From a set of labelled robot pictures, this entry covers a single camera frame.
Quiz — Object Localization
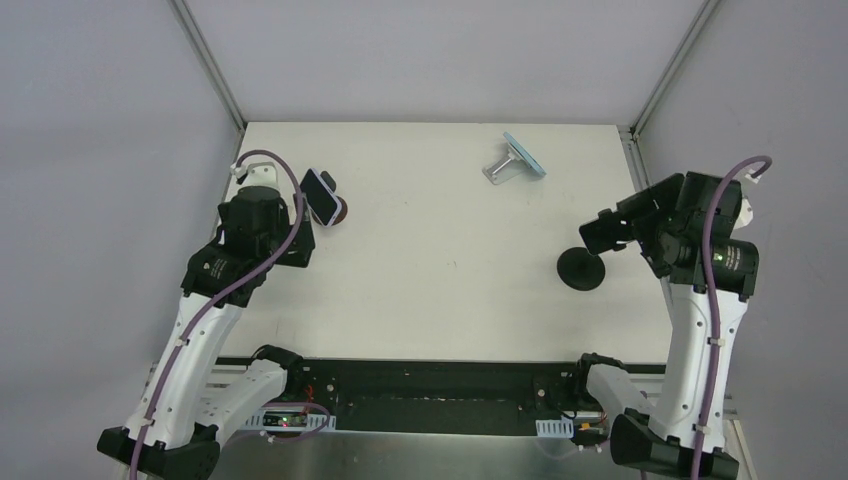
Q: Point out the black gooseneck phone stand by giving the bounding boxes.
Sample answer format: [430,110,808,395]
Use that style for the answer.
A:
[556,247,606,292]

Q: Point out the light blue cased phone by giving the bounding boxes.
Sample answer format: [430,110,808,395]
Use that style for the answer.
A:
[503,132,547,178]

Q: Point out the black phone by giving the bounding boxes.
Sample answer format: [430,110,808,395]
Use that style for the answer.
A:
[579,215,634,256]

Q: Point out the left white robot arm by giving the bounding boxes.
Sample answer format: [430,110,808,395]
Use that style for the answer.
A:
[97,185,314,479]

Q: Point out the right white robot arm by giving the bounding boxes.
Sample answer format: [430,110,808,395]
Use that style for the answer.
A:
[567,172,759,479]

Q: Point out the silver metal phone stand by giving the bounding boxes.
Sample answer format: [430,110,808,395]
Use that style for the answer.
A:
[482,149,526,185]

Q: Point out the round wooden base stand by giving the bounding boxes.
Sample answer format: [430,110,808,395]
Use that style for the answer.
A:
[320,171,349,227]

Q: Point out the lilac cased phone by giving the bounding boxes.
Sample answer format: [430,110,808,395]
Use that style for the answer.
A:
[300,168,334,227]

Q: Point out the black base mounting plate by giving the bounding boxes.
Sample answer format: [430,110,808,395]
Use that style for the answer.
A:
[218,358,666,438]

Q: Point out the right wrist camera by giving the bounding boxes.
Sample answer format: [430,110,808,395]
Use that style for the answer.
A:
[733,195,754,231]

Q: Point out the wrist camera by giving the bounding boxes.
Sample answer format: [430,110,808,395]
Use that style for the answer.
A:
[231,162,280,198]
[733,195,754,231]

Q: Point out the right white cable duct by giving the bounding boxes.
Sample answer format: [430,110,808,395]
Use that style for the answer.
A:
[535,417,575,439]

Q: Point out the white cable duct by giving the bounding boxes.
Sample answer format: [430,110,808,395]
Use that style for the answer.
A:
[240,408,336,433]
[535,417,575,439]

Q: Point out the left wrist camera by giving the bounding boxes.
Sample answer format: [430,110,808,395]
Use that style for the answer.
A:
[231,162,280,198]

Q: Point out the left white cable duct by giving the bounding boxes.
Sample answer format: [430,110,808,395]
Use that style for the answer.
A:
[240,408,336,433]

